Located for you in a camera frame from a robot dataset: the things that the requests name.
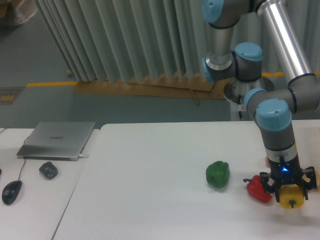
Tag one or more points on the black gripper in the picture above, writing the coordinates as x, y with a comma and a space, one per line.
288, 173

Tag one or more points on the yellow bell pepper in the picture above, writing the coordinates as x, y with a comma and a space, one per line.
291, 196

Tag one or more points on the black computer mouse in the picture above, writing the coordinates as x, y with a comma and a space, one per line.
11, 192

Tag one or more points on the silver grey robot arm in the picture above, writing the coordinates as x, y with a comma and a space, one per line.
272, 111

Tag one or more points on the red bell pepper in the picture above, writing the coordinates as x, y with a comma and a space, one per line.
255, 189

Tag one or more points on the green bell pepper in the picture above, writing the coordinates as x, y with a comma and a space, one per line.
217, 174

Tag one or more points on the yellow bread loaf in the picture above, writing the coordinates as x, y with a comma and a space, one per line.
317, 175

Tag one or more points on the brown egg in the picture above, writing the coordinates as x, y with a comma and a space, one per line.
267, 161

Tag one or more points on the brown cardboard sheet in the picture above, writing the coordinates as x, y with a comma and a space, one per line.
195, 88

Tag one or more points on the silver closed laptop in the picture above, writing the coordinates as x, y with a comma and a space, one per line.
57, 141

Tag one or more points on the grey pleated curtain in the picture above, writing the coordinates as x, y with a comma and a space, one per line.
129, 40

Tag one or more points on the small black controller gadget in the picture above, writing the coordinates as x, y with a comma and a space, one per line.
48, 170

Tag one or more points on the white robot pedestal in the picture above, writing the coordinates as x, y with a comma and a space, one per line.
235, 91

